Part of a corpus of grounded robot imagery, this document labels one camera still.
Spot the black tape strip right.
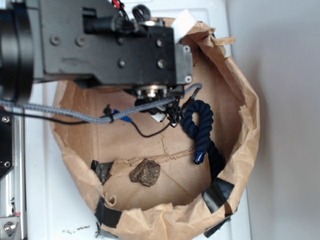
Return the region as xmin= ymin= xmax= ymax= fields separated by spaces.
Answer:
xmin=201 ymin=177 xmax=235 ymax=239

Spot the black tape strip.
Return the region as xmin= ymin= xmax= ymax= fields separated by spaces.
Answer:
xmin=201 ymin=177 xmax=235 ymax=239
xmin=91 ymin=160 xmax=122 ymax=229

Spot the grey braided cable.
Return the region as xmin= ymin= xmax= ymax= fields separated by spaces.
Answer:
xmin=0 ymin=82 xmax=203 ymax=125

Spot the black cable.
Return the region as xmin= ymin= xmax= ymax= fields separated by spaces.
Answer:
xmin=0 ymin=103 xmax=176 ymax=138

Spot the white plastic bin lid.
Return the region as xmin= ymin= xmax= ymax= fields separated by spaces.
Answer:
xmin=23 ymin=0 xmax=252 ymax=240

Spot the brown paper bag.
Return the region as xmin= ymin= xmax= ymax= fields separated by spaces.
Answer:
xmin=51 ymin=22 xmax=261 ymax=240

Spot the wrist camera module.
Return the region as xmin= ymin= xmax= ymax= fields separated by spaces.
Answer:
xmin=134 ymin=84 xmax=196 ymax=128

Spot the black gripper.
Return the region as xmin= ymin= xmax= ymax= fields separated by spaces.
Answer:
xmin=37 ymin=0 xmax=197 ymax=88

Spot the brown rock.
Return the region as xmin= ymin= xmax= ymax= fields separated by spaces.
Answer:
xmin=129 ymin=158 xmax=161 ymax=187

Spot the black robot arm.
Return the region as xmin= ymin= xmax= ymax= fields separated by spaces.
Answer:
xmin=0 ymin=0 xmax=193 ymax=103

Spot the black tape strip left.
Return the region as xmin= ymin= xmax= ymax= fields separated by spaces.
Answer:
xmin=91 ymin=160 xmax=122 ymax=229

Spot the dark blue rope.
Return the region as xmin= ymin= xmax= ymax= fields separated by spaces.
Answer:
xmin=179 ymin=99 xmax=226 ymax=182

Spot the aluminium rail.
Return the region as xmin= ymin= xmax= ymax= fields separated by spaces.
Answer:
xmin=0 ymin=106 xmax=28 ymax=240

